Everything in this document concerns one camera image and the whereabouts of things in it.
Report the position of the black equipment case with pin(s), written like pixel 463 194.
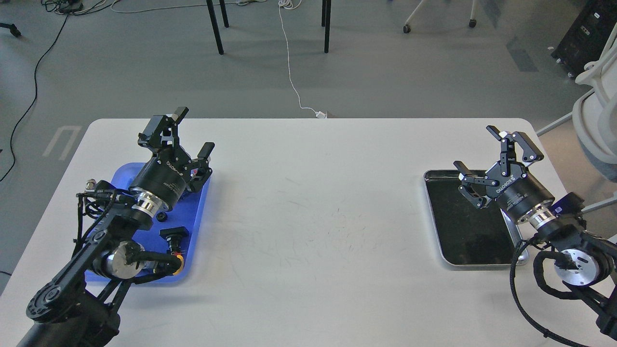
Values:
pixel 587 36

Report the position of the silver metal tray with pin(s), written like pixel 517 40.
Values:
pixel 468 238

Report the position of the white chair base with casters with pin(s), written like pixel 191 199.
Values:
pixel 428 16

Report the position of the white office chair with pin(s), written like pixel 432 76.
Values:
pixel 594 115

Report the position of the yellow push button switch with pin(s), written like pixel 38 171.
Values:
pixel 177 266

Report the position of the black wrist camera image-right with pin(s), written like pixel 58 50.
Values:
pixel 571 203

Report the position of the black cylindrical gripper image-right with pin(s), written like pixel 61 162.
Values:
pixel 518 190

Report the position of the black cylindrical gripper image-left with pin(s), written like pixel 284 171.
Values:
pixel 170 172

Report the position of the small black gear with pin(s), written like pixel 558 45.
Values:
pixel 161 217

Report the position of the blue plastic tray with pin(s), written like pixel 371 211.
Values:
pixel 187 213

